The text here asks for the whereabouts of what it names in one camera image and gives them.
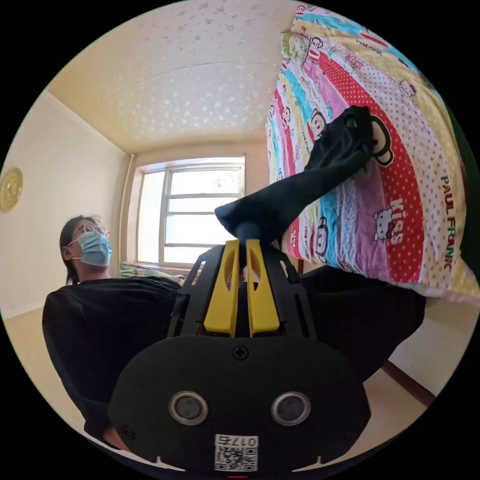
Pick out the bed with cartoon printed sheet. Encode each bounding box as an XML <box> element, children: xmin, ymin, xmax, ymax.
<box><xmin>263</xmin><ymin>2</ymin><xmax>480</xmax><ymax>301</ymax></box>

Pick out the window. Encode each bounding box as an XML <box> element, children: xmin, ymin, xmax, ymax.
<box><xmin>131</xmin><ymin>153</ymin><xmax>247</xmax><ymax>269</ymax></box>

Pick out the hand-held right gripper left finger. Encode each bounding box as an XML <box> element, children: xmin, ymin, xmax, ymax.
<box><xmin>203</xmin><ymin>239</ymin><xmax>241</xmax><ymax>337</ymax></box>

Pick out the black long sleeve shirt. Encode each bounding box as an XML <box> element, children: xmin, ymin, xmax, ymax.
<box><xmin>214</xmin><ymin>105</ymin><xmax>380</xmax><ymax>242</ymax></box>

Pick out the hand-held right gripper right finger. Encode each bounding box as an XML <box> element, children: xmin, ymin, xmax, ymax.
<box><xmin>245</xmin><ymin>239</ymin><xmax>281</xmax><ymax>338</ymax></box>

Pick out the pillow with green print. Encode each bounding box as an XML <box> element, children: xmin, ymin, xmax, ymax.
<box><xmin>280</xmin><ymin>32</ymin><xmax>318</xmax><ymax>69</ymax></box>

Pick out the person's body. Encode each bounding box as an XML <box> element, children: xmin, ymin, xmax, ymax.
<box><xmin>41</xmin><ymin>214</ymin><xmax>429</xmax><ymax>452</ymax></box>

